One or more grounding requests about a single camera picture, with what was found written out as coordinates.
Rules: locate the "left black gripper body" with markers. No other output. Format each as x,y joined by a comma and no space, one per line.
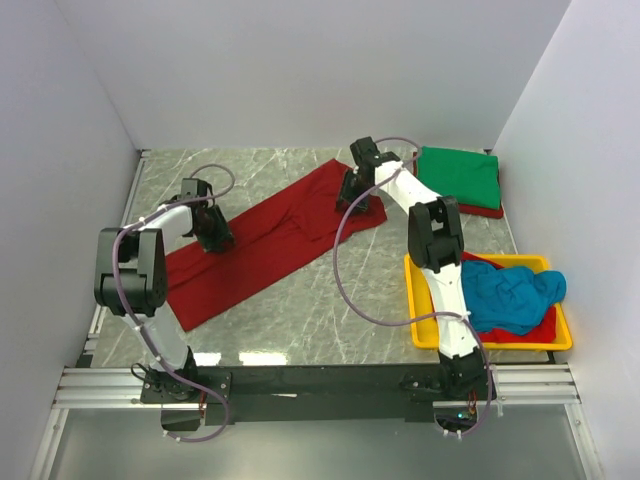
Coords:
215,231

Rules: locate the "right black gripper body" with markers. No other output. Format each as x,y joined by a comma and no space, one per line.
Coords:
351,188

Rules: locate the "dark red t-shirt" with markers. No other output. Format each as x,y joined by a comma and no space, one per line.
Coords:
273,239

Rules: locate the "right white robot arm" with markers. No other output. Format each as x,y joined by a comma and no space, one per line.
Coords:
435,244

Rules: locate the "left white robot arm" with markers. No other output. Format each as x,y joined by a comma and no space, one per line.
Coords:
131,274

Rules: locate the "folded green t-shirt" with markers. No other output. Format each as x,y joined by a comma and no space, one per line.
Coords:
434,158

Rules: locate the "folded red t-shirt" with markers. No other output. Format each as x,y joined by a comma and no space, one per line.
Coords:
480,212

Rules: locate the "blue t-shirt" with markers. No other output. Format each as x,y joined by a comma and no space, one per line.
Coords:
510,295

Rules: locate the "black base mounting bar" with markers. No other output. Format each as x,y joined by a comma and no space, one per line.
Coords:
311,393

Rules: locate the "bright red t-shirt in bin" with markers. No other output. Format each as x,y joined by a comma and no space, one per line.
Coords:
540,330

